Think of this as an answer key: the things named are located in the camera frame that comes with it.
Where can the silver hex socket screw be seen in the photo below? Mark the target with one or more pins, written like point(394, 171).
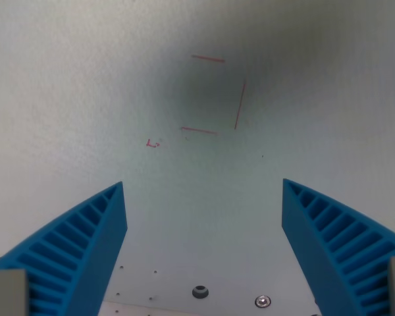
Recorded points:
point(262, 301)

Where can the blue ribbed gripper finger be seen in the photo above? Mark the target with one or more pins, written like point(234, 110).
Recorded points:
point(75, 250)
point(329, 250)

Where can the red marker line markings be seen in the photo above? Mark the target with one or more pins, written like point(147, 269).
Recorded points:
point(240, 105)

